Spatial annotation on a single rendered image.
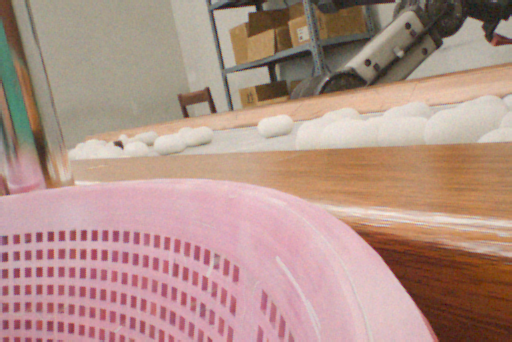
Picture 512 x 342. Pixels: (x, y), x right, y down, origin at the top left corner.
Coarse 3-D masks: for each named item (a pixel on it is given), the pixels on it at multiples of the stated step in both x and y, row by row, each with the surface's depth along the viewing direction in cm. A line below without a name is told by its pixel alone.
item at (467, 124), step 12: (456, 108) 24; (468, 108) 24; (480, 108) 24; (492, 108) 23; (504, 108) 24; (432, 120) 24; (444, 120) 24; (456, 120) 24; (468, 120) 23; (480, 120) 23; (492, 120) 23; (432, 132) 24; (444, 132) 24; (456, 132) 24; (468, 132) 23; (480, 132) 23
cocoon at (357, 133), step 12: (360, 120) 29; (324, 132) 30; (336, 132) 29; (348, 132) 28; (360, 132) 28; (372, 132) 28; (324, 144) 30; (336, 144) 29; (348, 144) 28; (360, 144) 28; (372, 144) 28
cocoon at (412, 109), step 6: (414, 102) 33; (420, 102) 32; (396, 108) 31; (402, 108) 31; (408, 108) 31; (414, 108) 32; (420, 108) 32; (426, 108) 32; (384, 114) 32; (390, 114) 31; (396, 114) 31; (402, 114) 31; (408, 114) 31; (414, 114) 31; (420, 114) 32; (426, 114) 32; (432, 114) 32
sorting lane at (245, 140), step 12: (432, 108) 51; (444, 108) 48; (216, 132) 86; (228, 132) 80; (240, 132) 74; (252, 132) 69; (204, 144) 65; (216, 144) 61; (228, 144) 58; (240, 144) 55; (252, 144) 52; (264, 144) 49; (276, 144) 47; (288, 144) 45
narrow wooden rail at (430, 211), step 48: (432, 144) 13; (480, 144) 11; (288, 192) 11; (336, 192) 10; (384, 192) 9; (432, 192) 8; (480, 192) 8; (384, 240) 7; (432, 240) 7; (480, 240) 6; (432, 288) 7; (480, 288) 6; (480, 336) 6
